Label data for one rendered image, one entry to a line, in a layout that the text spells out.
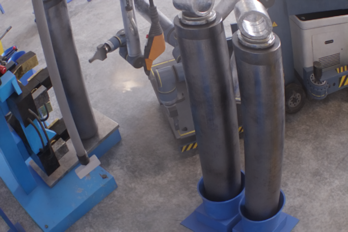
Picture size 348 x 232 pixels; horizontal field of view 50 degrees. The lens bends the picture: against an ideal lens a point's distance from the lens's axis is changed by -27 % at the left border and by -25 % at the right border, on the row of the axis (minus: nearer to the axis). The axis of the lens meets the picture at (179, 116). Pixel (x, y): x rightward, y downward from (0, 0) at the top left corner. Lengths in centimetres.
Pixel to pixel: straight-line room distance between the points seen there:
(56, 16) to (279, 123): 165
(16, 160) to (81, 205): 63
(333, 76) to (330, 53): 23
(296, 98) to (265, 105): 172
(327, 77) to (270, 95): 164
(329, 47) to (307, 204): 134
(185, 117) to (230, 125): 109
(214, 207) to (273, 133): 84
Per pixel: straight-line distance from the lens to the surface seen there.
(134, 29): 237
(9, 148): 310
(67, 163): 343
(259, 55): 174
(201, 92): 211
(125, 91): 410
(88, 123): 345
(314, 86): 338
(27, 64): 322
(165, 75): 278
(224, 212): 274
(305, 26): 329
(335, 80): 352
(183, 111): 338
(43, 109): 345
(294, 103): 362
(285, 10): 322
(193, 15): 193
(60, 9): 291
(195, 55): 199
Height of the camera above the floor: 245
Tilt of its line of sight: 41 degrees down
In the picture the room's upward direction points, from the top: 12 degrees counter-clockwise
